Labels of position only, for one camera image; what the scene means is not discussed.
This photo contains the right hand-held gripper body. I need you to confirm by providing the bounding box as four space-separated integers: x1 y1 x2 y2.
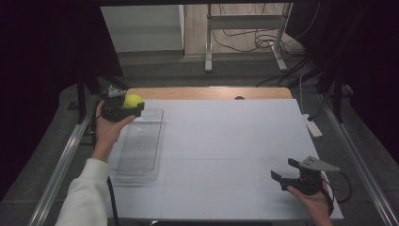
280 155 342 196

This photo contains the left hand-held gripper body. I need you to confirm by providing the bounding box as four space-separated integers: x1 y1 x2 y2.
101 86 139 123

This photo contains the yellow tennis ball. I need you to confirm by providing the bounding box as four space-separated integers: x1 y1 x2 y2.
122 93 145 109

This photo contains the clear plastic tray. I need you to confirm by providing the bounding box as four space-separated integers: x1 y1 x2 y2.
110 107 165 183

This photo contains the person's right hand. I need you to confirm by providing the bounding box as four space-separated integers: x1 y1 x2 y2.
286 186 334 226

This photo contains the person's left hand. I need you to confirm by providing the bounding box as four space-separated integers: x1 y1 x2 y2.
91 102 137 163

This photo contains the black metal stand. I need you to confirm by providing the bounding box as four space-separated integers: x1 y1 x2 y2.
315 62 346 123
75 70 130 124

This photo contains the white power strip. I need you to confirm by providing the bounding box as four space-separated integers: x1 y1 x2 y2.
302 113 324 138

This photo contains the white table cover board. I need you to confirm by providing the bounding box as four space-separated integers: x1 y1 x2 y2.
104 98 344 220

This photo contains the white cabinet panel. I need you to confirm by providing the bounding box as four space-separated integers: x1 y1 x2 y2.
100 4 186 54

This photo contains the dark curtain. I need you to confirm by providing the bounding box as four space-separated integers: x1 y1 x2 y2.
0 0 124 199
286 0 399 158

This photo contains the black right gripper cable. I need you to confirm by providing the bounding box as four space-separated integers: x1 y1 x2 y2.
322 170 353 204

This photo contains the aluminium rail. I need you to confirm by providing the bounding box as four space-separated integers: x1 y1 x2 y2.
27 113 92 226
322 93 399 226

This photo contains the black plug cable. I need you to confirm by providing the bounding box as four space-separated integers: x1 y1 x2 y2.
307 95 325 122

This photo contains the thin white cable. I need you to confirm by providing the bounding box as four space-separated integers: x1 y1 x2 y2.
298 73 307 115

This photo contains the bundle of black floor cables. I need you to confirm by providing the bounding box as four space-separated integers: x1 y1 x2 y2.
211 3 314 89

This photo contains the white metal desk frame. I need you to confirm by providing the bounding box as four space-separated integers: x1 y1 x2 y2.
204 3 294 73

